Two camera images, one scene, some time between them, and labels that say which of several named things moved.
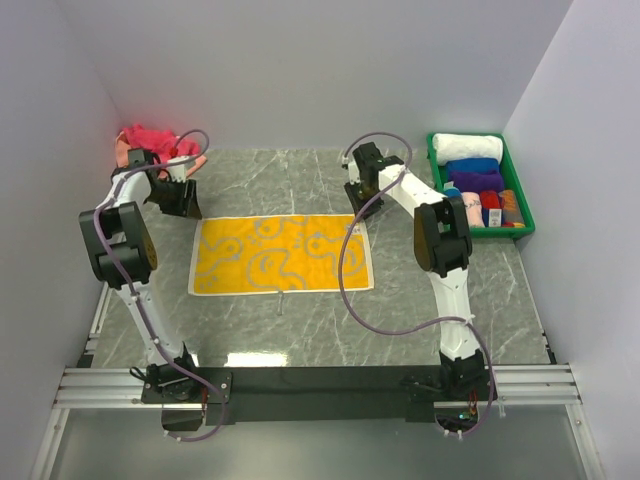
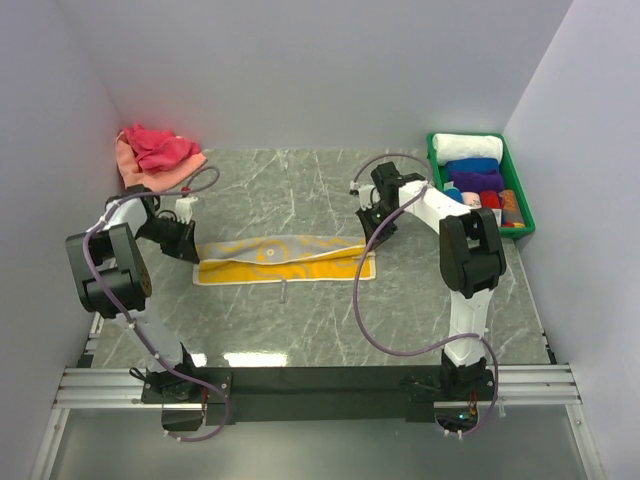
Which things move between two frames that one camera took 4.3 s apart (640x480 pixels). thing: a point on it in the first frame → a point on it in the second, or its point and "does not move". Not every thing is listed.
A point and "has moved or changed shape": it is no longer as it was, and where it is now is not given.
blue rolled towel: [456, 165] does not move
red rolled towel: [490, 199] does not move
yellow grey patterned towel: [256, 255] has moved or changed shape
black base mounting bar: [314, 395] does not move
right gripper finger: [375, 208] → [385, 233]
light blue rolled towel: [453, 192] does not move
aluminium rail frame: [539, 384] does not move
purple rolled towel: [477, 180] does not move
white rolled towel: [450, 145] does not move
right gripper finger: [355, 196] → [369, 226]
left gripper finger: [193, 205] → [188, 250]
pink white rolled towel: [473, 206] does not move
